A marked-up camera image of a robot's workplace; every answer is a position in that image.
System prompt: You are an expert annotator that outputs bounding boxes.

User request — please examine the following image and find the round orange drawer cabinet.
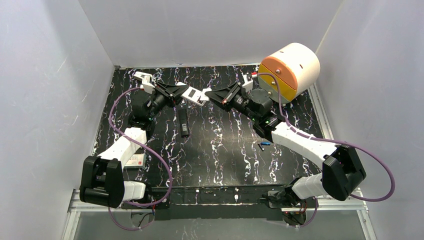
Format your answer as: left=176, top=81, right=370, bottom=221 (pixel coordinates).
left=257, top=42, right=321, bottom=104

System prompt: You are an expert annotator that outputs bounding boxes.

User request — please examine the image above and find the white battery box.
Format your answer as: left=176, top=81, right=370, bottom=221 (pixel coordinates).
left=123, top=153, right=147, bottom=170

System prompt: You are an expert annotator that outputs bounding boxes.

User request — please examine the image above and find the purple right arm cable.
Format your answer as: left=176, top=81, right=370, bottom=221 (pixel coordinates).
left=256, top=72, right=396, bottom=228

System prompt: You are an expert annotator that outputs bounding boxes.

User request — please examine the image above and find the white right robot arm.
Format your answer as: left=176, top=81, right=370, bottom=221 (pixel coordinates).
left=205, top=83, right=367, bottom=204

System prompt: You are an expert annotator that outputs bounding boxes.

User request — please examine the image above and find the white remote control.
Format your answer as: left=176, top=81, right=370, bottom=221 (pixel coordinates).
left=176, top=82, right=212, bottom=107

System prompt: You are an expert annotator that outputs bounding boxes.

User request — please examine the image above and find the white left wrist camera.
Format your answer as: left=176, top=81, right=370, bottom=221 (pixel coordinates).
left=140, top=79, right=156, bottom=95

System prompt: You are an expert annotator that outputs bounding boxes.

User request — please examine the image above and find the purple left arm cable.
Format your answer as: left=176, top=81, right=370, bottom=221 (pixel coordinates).
left=107, top=86, right=174, bottom=232

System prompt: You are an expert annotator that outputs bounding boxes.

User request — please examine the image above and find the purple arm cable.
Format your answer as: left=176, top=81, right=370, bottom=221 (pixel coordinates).
left=256, top=72, right=396, bottom=228
left=107, top=86, right=174, bottom=232

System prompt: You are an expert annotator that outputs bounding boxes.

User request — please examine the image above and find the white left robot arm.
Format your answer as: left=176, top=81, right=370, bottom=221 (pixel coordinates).
left=79, top=82, right=190, bottom=208

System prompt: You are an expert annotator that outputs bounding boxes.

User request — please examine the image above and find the black battery middle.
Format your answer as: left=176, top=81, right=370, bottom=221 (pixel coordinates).
left=257, top=143, right=265, bottom=152

